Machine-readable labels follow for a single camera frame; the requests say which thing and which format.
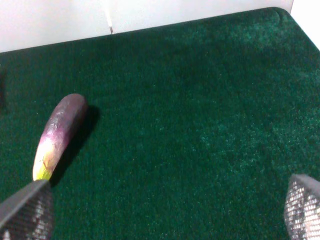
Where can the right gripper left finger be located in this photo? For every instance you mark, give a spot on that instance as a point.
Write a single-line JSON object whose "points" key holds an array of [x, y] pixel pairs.
{"points": [[28, 214]]}

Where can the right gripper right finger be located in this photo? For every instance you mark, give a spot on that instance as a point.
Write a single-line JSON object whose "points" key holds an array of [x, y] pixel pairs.
{"points": [[302, 208]]}

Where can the purple eggplant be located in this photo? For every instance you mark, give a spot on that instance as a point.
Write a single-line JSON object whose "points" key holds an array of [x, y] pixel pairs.
{"points": [[60, 128]]}

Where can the green felt table mat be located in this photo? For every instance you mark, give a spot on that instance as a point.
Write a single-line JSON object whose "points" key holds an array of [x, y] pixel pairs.
{"points": [[192, 132]]}

